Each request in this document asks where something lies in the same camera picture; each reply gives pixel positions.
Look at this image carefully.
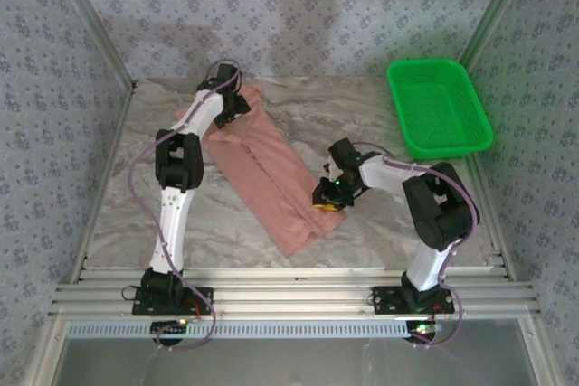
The pink t-shirt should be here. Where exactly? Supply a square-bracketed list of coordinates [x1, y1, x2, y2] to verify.
[174, 84, 348, 257]

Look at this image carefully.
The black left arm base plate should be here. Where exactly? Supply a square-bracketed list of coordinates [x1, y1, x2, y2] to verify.
[130, 285, 214, 317]

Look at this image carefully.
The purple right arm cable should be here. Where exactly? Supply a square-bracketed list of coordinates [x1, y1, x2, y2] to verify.
[355, 141, 481, 351]

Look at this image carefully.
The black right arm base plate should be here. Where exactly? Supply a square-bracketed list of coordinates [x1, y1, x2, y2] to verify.
[371, 285, 455, 315]

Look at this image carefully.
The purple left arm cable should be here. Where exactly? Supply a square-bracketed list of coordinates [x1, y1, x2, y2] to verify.
[128, 58, 245, 353]

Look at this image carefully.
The aluminium frame post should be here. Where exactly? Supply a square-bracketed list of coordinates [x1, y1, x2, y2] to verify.
[44, 0, 139, 91]
[459, 0, 542, 73]

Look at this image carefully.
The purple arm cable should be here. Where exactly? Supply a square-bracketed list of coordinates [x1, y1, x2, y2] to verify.
[128, 58, 245, 353]
[355, 141, 481, 351]

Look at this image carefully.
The grey metal sheet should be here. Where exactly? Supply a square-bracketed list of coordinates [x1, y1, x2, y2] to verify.
[58, 320, 539, 386]

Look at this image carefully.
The green plastic basket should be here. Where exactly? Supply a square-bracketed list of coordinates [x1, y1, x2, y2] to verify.
[386, 58, 494, 160]

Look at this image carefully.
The aluminium rail frame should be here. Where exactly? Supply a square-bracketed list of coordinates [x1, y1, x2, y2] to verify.
[48, 266, 543, 320]

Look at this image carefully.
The grey slotted cable duct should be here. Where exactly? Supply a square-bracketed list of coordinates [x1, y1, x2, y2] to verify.
[67, 320, 438, 341]

